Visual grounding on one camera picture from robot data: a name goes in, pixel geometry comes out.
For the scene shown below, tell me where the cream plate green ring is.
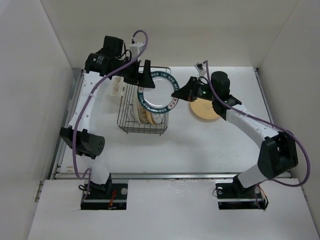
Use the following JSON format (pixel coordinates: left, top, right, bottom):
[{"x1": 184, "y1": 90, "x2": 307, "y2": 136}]
[{"x1": 133, "y1": 102, "x2": 152, "y2": 124}]

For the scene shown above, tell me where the yellow plate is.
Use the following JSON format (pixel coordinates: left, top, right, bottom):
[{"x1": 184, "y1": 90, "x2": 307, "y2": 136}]
[{"x1": 189, "y1": 98, "x2": 220, "y2": 122}]

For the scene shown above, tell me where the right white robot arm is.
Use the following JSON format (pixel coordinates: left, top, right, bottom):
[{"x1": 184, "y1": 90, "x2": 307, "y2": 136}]
[{"x1": 172, "y1": 71, "x2": 298, "y2": 199}]

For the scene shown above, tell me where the grey wire dish rack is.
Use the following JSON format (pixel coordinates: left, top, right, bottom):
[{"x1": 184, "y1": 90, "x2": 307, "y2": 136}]
[{"x1": 116, "y1": 66, "x2": 172, "y2": 135}]

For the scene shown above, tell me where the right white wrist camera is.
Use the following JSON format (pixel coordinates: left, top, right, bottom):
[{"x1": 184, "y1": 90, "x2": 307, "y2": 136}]
[{"x1": 194, "y1": 60, "x2": 208, "y2": 79}]

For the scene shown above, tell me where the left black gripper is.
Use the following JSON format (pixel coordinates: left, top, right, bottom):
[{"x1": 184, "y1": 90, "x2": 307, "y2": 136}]
[{"x1": 113, "y1": 56, "x2": 155, "y2": 89}]

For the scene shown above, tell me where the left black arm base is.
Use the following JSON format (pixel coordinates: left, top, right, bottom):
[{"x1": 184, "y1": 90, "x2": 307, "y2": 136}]
[{"x1": 78, "y1": 181, "x2": 129, "y2": 211}]

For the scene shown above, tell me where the yellow-backed white plate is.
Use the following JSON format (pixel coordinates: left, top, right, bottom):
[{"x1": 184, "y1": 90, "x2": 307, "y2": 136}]
[{"x1": 146, "y1": 111, "x2": 163, "y2": 125}]

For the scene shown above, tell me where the white plate green lettered rim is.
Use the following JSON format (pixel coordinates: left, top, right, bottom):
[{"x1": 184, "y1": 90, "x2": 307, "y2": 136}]
[{"x1": 137, "y1": 71, "x2": 180, "y2": 114}]

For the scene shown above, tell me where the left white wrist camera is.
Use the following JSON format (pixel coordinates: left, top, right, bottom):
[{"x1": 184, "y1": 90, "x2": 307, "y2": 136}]
[{"x1": 128, "y1": 41, "x2": 146, "y2": 58}]

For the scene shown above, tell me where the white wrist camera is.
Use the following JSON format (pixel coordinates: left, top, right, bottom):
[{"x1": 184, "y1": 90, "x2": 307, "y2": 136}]
[
  {"x1": 194, "y1": 60, "x2": 208, "y2": 79},
  {"x1": 128, "y1": 41, "x2": 146, "y2": 58}
]

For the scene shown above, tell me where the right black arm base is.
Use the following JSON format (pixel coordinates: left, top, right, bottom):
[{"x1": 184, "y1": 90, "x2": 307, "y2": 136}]
[{"x1": 212, "y1": 182, "x2": 269, "y2": 211}]

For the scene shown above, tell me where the purple cable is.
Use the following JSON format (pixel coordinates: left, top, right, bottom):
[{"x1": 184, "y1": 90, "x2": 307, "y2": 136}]
[
  {"x1": 203, "y1": 59, "x2": 312, "y2": 207},
  {"x1": 72, "y1": 30, "x2": 150, "y2": 203}
]

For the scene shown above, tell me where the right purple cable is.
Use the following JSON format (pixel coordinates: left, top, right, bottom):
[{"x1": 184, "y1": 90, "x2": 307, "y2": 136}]
[{"x1": 203, "y1": 59, "x2": 312, "y2": 207}]

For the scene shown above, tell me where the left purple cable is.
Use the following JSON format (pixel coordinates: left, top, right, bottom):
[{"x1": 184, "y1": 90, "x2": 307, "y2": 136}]
[{"x1": 72, "y1": 30, "x2": 150, "y2": 203}]

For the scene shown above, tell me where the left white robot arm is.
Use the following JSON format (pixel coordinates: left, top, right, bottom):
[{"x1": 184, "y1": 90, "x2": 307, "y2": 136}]
[{"x1": 59, "y1": 35, "x2": 155, "y2": 199}]

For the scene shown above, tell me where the aluminium table rail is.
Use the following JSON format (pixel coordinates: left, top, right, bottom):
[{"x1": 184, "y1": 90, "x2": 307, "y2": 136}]
[{"x1": 49, "y1": 68, "x2": 293, "y2": 181}]

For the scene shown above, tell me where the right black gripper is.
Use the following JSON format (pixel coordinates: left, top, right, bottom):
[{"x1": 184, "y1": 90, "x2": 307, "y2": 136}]
[{"x1": 172, "y1": 76, "x2": 218, "y2": 102}]

